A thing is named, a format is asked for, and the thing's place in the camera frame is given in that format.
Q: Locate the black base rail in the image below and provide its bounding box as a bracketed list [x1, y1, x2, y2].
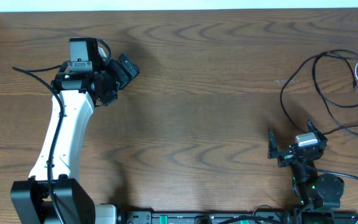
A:
[94, 203, 358, 224]

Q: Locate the black USB-C cable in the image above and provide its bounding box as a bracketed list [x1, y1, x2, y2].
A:
[311, 50, 358, 109]

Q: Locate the left camera cable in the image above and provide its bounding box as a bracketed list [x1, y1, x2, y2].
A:
[12, 62, 71, 224]

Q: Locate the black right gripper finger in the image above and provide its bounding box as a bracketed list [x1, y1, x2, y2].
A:
[267, 129, 278, 159]
[306, 119, 323, 137]

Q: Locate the black USB cable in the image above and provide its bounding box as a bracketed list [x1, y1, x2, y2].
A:
[279, 49, 358, 140]

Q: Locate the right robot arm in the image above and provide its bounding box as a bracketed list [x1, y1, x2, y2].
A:
[267, 120, 344, 223]

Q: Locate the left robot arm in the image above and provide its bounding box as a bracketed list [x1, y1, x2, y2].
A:
[10, 38, 140, 223]

